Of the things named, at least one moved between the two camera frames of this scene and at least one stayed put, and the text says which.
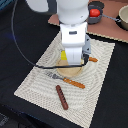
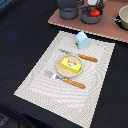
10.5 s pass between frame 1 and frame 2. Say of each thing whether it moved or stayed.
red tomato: stayed
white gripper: moved
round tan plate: stayed
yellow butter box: moved
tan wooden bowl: stayed
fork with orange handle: stayed
